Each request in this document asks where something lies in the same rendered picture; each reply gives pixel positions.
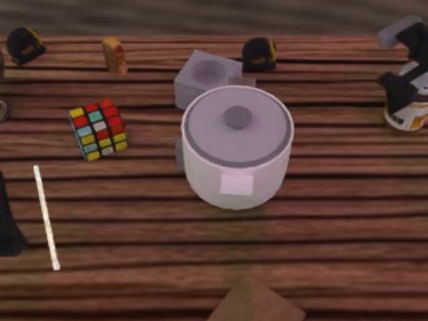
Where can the gray block with round hole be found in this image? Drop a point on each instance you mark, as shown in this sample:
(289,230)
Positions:
(192,83)

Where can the black cone-shaped object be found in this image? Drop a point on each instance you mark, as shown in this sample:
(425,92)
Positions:
(7,224)

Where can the brown wooden pyramid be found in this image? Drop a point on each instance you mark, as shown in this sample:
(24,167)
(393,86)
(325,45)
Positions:
(255,301)

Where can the brown bread slice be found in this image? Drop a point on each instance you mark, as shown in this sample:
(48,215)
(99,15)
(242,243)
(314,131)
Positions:
(114,56)

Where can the gray wrist camera box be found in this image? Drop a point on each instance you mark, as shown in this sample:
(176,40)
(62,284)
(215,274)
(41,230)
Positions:
(393,31)

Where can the colourful puzzle cube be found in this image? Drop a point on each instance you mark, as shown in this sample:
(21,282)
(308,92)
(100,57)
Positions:
(98,128)

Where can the gray kitchen pot with lid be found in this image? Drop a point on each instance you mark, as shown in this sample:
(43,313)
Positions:
(234,150)

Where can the white orange can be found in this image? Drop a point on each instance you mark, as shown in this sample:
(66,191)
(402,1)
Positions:
(413,117)

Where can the black yellow tape measure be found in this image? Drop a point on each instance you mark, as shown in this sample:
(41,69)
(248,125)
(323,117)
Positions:
(258,55)
(24,45)

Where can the thin white stick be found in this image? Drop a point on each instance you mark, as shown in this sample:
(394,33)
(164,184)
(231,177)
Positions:
(46,217)

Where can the gray round object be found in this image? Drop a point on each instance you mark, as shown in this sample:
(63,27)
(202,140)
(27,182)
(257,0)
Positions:
(2,112)

